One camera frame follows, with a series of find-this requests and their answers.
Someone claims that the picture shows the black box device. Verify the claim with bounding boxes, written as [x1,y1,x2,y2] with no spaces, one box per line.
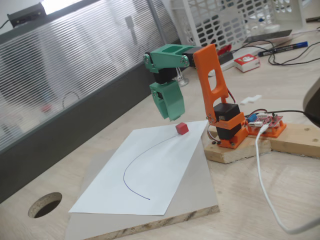
[6,2,48,28]

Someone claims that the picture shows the orange circuit board mount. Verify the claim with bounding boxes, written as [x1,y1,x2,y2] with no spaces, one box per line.
[246,119,288,139]

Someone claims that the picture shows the white plastic piece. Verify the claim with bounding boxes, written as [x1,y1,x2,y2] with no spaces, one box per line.
[240,94,263,105]

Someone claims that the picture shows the thin black cable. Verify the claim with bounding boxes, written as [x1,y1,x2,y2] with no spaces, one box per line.
[267,42,320,66]

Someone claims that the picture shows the red controller circuit board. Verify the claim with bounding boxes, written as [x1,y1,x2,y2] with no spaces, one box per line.
[244,112,285,128]

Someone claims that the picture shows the blue marker pen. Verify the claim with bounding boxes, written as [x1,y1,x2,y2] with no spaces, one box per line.
[257,41,309,58]

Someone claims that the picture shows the dark grey rounded object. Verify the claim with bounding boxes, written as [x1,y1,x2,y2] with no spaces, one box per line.
[302,77,320,118]

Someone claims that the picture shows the small red object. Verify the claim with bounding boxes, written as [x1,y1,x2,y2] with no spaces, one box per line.
[216,44,232,56]

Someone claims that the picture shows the ribbed glass desk partition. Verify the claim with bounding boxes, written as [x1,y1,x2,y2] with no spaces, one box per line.
[0,0,190,203]

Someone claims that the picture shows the thick black power cable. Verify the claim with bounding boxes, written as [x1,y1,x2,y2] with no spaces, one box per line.
[264,109,320,126]

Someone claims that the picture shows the light wooden base block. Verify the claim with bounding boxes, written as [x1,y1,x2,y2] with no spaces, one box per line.
[203,124,273,165]

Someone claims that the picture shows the grey chipboard panel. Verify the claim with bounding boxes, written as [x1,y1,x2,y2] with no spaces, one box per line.
[64,120,221,240]

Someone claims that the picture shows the dark grey flat tablet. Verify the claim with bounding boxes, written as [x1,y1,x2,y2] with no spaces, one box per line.
[243,29,293,44]

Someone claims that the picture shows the red and white small box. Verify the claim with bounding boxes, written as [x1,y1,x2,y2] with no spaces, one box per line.
[233,53,261,73]

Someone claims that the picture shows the red cube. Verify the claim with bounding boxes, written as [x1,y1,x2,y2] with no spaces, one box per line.
[175,122,189,137]

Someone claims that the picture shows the long wooden base plank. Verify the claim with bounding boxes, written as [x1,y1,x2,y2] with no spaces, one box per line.
[268,121,320,159]

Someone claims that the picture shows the black rectangular box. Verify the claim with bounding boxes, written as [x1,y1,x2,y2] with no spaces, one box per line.
[217,51,234,65]

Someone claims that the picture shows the white plastic lattice crate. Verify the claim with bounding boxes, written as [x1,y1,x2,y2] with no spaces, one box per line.
[169,0,307,77]

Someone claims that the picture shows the white usb cable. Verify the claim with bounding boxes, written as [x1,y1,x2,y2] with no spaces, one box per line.
[254,124,320,235]

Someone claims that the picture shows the white paper sheet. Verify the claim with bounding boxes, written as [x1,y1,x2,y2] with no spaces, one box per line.
[68,119,210,216]

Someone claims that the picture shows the silver metal foot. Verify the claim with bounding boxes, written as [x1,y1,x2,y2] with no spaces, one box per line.
[176,67,190,88]

